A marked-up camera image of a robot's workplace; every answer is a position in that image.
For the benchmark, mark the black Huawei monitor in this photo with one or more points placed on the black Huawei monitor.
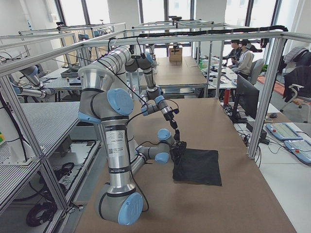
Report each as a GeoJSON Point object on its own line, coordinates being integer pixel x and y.
{"type": "Point", "coordinates": [247, 97]}

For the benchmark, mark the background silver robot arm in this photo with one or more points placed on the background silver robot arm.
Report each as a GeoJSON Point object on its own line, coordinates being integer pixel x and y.
{"type": "Point", "coordinates": [39, 90]}

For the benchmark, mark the aluminium frame work table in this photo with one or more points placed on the aluminium frame work table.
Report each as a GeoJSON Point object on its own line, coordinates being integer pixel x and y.
{"type": "Point", "coordinates": [51, 123]}

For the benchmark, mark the cardboard box on far table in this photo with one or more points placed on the cardboard box on far table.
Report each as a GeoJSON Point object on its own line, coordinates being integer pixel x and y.
{"type": "Point", "coordinates": [175, 54]}

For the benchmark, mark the aluminium frame post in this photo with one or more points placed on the aluminium frame post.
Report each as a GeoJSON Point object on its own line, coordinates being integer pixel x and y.
{"type": "Point", "coordinates": [264, 101]}

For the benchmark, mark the two seated people background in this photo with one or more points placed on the two seated people background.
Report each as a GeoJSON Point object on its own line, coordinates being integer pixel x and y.
{"type": "Point", "coordinates": [241, 58]}

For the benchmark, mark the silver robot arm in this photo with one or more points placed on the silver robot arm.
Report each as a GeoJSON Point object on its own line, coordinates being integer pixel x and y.
{"type": "Point", "coordinates": [151, 99]}
{"type": "Point", "coordinates": [104, 102]}

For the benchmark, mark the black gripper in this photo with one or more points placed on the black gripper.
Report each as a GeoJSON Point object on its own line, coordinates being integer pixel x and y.
{"type": "Point", "coordinates": [169, 117]}
{"type": "Point", "coordinates": [178, 148]}

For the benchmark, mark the teach pendant with red button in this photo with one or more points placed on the teach pendant with red button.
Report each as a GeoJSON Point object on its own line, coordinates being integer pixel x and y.
{"type": "Point", "coordinates": [282, 131]}

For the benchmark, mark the black t-shirt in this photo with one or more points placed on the black t-shirt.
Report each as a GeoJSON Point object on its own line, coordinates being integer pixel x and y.
{"type": "Point", "coordinates": [196, 166]}

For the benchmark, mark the overhead aluminium frame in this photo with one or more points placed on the overhead aluminium frame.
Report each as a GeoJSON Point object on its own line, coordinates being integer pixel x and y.
{"type": "Point", "coordinates": [144, 35]}

